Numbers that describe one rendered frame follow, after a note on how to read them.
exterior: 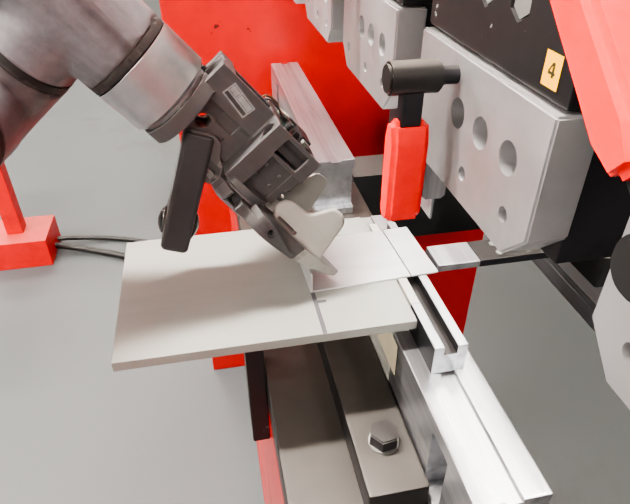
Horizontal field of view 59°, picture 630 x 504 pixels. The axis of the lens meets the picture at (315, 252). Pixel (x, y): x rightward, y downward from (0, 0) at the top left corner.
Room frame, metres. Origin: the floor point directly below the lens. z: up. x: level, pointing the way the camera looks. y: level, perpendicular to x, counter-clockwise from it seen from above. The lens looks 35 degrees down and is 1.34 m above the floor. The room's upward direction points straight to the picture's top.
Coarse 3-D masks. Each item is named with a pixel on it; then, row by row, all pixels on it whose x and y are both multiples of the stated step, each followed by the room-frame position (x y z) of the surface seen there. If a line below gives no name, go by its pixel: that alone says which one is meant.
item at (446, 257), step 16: (480, 240) 0.49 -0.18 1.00; (432, 256) 0.47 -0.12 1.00; (448, 256) 0.47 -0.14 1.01; (464, 256) 0.47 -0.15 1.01; (480, 256) 0.47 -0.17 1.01; (496, 256) 0.47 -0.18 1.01; (512, 256) 0.47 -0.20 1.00; (528, 256) 0.47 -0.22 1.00; (544, 256) 0.47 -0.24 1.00; (592, 272) 0.45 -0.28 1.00; (608, 272) 0.44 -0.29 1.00
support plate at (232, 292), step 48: (192, 240) 0.50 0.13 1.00; (240, 240) 0.50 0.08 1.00; (144, 288) 0.42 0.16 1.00; (192, 288) 0.42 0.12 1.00; (240, 288) 0.42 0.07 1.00; (288, 288) 0.42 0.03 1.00; (384, 288) 0.42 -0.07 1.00; (144, 336) 0.35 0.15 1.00; (192, 336) 0.35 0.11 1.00; (240, 336) 0.35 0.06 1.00; (288, 336) 0.35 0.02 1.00; (336, 336) 0.36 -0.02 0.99
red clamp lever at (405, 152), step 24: (384, 72) 0.30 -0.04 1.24; (408, 72) 0.29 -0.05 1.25; (432, 72) 0.29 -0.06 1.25; (456, 72) 0.30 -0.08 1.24; (408, 96) 0.29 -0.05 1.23; (408, 120) 0.30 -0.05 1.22; (408, 144) 0.29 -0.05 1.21; (384, 168) 0.30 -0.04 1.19; (408, 168) 0.29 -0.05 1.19; (384, 192) 0.30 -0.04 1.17; (408, 192) 0.29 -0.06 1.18; (384, 216) 0.29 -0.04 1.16; (408, 216) 0.29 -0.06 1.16
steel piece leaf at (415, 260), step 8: (384, 232) 0.51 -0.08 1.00; (392, 232) 0.51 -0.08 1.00; (400, 232) 0.51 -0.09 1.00; (408, 232) 0.51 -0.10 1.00; (392, 240) 0.50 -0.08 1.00; (400, 240) 0.50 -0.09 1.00; (408, 240) 0.50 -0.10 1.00; (400, 248) 0.48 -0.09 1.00; (408, 248) 0.48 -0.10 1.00; (416, 248) 0.48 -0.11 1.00; (400, 256) 0.47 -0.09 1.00; (408, 256) 0.47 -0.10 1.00; (416, 256) 0.47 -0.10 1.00; (424, 256) 0.47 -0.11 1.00; (408, 264) 0.46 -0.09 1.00; (416, 264) 0.46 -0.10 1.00; (424, 264) 0.46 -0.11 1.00; (432, 264) 0.46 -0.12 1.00; (416, 272) 0.44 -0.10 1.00; (424, 272) 0.44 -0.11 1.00; (432, 272) 0.44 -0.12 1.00
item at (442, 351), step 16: (416, 288) 0.43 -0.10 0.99; (432, 288) 0.42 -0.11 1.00; (416, 304) 0.40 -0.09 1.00; (432, 304) 0.40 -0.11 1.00; (432, 320) 0.38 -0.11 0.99; (448, 320) 0.37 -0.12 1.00; (416, 336) 0.38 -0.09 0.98; (432, 336) 0.35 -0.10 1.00; (448, 336) 0.36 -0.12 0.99; (432, 352) 0.34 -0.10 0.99; (448, 352) 0.34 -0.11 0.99; (464, 352) 0.34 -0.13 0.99; (432, 368) 0.34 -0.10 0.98; (448, 368) 0.34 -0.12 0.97
